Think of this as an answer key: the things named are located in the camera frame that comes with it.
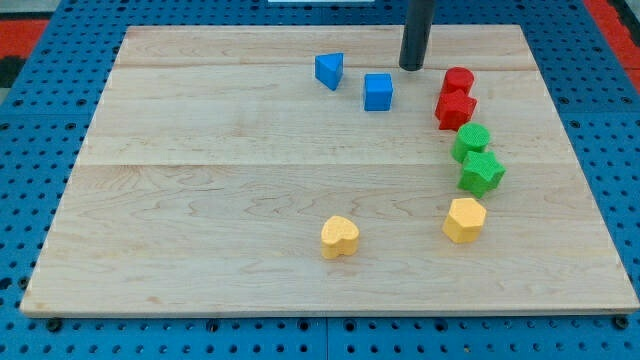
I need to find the yellow heart block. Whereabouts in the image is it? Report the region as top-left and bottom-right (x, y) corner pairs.
(321, 215), (360, 259)

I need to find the light wooden board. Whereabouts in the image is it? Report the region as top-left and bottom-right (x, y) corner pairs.
(20, 25), (639, 318)

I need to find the blue cube block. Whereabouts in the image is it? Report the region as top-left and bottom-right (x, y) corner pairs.
(363, 73), (394, 111)

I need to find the blue triangle block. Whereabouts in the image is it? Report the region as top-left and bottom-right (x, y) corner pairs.
(314, 52), (344, 91)

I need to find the yellow hexagon block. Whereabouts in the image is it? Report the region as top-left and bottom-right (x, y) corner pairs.
(442, 198), (487, 244)

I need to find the red star block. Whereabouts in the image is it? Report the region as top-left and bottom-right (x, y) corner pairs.
(435, 90), (477, 131)

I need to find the green cylinder block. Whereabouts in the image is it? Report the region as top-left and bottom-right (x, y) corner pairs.
(450, 122), (491, 163)

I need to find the green star block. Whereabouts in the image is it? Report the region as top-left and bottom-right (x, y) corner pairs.
(457, 151), (506, 198)

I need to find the red cylinder block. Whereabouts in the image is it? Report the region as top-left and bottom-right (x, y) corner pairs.
(441, 67), (475, 95)

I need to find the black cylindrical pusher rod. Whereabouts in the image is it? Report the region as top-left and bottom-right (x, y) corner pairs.
(399, 0), (436, 71)

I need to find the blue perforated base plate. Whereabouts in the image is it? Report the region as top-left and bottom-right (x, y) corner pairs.
(1, 0), (639, 359)

